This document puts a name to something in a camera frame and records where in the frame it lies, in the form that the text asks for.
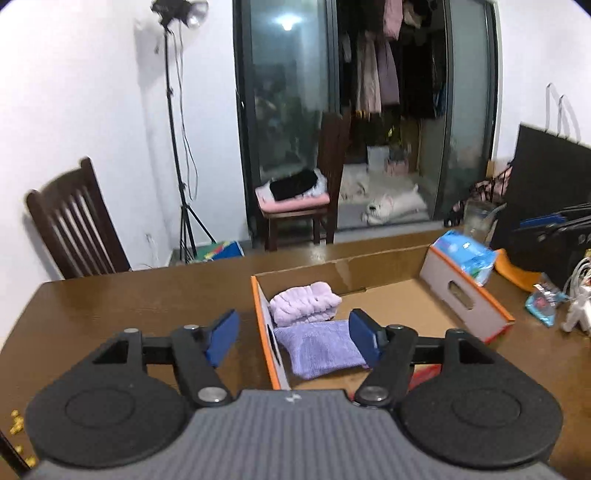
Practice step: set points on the blue snack packet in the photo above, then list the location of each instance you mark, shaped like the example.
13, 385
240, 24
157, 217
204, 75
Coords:
544, 307

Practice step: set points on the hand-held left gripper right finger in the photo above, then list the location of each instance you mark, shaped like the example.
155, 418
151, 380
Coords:
362, 337

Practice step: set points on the white folded cloth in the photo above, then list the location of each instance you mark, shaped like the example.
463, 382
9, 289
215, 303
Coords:
322, 184

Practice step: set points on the red packet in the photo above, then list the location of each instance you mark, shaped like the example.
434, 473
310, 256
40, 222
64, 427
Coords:
427, 374

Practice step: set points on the lilac fluffy towel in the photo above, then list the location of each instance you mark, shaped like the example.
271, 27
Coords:
300, 302

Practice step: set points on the purple folded towel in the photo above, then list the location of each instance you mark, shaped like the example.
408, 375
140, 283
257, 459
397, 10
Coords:
318, 346

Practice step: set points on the glass sliding door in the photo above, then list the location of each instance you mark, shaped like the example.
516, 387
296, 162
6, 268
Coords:
466, 115
281, 92

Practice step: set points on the pink seat cushion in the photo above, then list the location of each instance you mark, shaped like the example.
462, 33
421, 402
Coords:
295, 205

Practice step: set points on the studio light on stand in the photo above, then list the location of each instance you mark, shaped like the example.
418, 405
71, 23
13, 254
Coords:
178, 11

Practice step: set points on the scattered small yellow pieces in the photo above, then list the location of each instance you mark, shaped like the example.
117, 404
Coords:
16, 422

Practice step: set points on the blue tissue pack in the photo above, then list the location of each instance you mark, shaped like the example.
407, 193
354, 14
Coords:
461, 254

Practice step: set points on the pink storage box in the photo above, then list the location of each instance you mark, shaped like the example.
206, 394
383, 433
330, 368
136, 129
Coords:
397, 167

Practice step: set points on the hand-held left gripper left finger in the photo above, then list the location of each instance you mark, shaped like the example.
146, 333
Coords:
224, 337

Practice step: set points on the white storage box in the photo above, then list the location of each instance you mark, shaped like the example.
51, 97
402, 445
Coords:
377, 158

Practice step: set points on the white plush dog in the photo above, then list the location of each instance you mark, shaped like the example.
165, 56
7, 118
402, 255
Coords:
397, 207

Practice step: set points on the dark wooden chair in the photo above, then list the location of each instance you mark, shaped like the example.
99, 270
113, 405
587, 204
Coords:
332, 138
55, 193

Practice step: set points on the colourful toy box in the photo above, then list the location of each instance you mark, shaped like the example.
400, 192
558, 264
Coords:
219, 250

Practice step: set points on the orange box lid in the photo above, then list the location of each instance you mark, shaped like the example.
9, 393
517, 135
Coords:
517, 272

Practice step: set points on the row of hanging clothes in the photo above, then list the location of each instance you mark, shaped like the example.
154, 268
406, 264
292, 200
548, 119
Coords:
383, 69

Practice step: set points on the black folded garment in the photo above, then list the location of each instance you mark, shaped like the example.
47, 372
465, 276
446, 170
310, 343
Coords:
293, 184

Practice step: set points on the black paper bag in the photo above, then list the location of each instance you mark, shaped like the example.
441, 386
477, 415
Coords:
545, 184

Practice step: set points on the black metal rack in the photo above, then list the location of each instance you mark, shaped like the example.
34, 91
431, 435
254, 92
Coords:
496, 182

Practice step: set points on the orange cardboard box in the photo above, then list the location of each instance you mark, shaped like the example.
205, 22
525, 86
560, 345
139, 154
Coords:
406, 300

